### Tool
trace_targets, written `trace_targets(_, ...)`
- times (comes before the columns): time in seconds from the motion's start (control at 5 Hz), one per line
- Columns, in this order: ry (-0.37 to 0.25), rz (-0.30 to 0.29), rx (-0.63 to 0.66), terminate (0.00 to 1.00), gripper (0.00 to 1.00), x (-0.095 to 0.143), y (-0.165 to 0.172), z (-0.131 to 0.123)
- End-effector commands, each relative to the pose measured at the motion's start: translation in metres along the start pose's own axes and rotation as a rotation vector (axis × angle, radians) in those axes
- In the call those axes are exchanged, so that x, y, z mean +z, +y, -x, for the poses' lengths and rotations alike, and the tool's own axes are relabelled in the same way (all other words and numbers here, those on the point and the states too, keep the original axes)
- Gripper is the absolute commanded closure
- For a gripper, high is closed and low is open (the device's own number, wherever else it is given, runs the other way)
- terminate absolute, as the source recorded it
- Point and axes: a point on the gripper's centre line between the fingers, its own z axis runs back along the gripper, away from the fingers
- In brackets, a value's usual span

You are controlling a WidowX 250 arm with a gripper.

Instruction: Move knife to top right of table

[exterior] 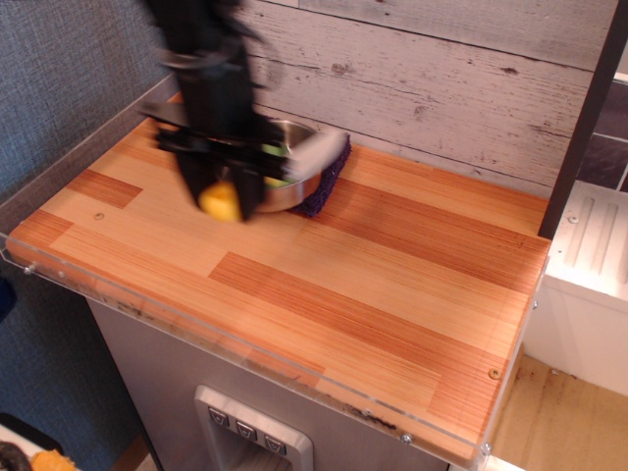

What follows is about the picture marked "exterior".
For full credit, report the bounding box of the grey toy fridge cabinet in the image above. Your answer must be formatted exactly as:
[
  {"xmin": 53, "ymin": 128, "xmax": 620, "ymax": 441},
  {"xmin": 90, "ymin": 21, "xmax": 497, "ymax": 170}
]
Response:
[{"xmin": 89, "ymin": 301, "xmax": 449, "ymax": 470}]

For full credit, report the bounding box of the silver dispenser panel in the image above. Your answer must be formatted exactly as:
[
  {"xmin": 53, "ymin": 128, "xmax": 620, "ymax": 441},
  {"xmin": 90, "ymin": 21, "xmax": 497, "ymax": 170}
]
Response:
[{"xmin": 194, "ymin": 385, "xmax": 314, "ymax": 470}]

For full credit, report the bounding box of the purple knitted cloth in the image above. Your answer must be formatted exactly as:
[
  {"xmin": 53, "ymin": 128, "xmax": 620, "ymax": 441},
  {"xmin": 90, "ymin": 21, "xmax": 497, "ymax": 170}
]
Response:
[{"xmin": 289, "ymin": 134, "xmax": 352, "ymax": 218}]

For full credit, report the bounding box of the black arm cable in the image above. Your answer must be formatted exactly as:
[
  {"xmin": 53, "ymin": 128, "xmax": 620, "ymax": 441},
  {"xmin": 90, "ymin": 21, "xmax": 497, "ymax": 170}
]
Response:
[{"xmin": 230, "ymin": 14, "xmax": 286, "ymax": 94}]

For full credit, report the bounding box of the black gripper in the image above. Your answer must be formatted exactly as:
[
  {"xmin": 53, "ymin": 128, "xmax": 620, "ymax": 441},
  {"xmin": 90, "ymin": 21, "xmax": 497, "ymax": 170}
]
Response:
[{"xmin": 141, "ymin": 41, "xmax": 288, "ymax": 221}]

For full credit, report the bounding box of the yellow handled toy knife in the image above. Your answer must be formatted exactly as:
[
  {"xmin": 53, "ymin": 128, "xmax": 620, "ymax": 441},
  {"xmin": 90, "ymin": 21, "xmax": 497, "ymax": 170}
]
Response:
[{"xmin": 197, "ymin": 131, "xmax": 347, "ymax": 223}]

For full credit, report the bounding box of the orange object bottom left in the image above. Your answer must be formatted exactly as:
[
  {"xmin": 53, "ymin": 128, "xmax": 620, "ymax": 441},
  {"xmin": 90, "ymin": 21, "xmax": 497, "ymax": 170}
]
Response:
[{"xmin": 30, "ymin": 450, "xmax": 78, "ymax": 471}]

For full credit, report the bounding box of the dark right frame post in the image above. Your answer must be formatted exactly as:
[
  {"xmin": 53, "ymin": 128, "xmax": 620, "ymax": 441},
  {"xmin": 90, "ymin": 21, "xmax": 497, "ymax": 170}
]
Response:
[{"xmin": 538, "ymin": 0, "xmax": 627, "ymax": 240}]

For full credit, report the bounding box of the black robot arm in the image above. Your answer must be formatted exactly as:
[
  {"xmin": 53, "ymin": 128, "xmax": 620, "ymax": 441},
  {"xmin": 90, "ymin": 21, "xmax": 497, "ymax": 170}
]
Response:
[{"xmin": 143, "ymin": 1, "xmax": 284, "ymax": 220}]

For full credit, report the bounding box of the stainless steel pot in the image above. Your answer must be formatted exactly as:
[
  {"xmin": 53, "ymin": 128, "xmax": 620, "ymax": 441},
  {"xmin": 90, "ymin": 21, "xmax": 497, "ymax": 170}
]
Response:
[{"xmin": 215, "ymin": 119, "xmax": 328, "ymax": 214}]

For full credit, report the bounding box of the white toy sink unit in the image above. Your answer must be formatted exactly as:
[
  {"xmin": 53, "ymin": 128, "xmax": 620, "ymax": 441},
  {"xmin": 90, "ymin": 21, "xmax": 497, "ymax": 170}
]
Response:
[{"xmin": 523, "ymin": 182, "xmax": 627, "ymax": 394}]

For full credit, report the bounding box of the clear acrylic edge guard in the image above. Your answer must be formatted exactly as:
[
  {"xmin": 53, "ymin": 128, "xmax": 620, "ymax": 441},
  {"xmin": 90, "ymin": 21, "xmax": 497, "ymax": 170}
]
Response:
[{"xmin": 2, "ymin": 236, "xmax": 523, "ymax": 470}]

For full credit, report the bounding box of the green toy pear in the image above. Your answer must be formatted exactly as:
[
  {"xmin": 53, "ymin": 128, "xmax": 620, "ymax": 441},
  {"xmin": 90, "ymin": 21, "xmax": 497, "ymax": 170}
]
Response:
[{"xmin": 261, "ymin": 143, "xmax": 296, "ymax": 188}]

